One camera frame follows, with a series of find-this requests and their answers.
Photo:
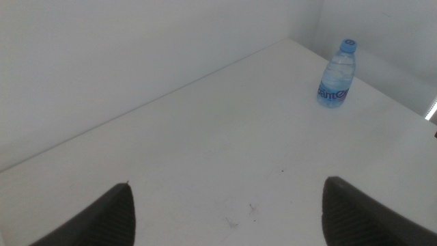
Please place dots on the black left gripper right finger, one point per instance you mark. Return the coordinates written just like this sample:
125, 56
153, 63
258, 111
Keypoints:
355, 218

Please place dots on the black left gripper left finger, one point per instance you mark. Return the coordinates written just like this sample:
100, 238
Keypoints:
109, 218

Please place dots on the clear water bottle blue cap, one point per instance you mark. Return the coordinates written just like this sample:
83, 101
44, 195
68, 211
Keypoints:
336, 78

